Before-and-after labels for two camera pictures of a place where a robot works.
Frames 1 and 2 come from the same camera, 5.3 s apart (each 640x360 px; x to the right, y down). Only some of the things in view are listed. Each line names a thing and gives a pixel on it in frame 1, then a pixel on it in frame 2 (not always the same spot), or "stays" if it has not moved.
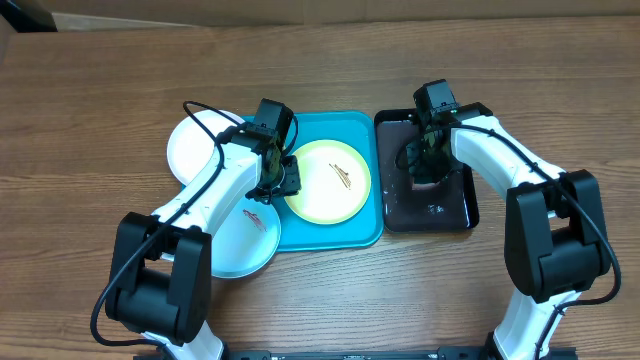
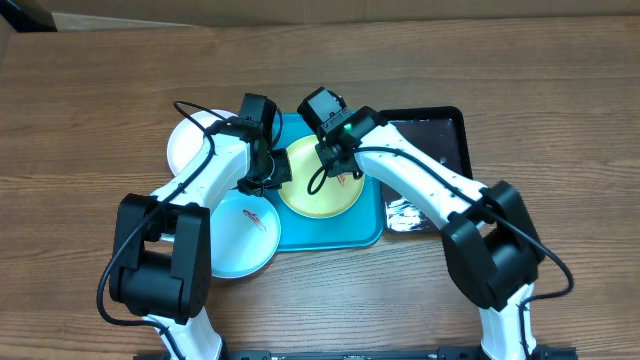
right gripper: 430,161 → 334,163
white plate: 191,147 stays
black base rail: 487,353 stays
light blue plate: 246,240 stays
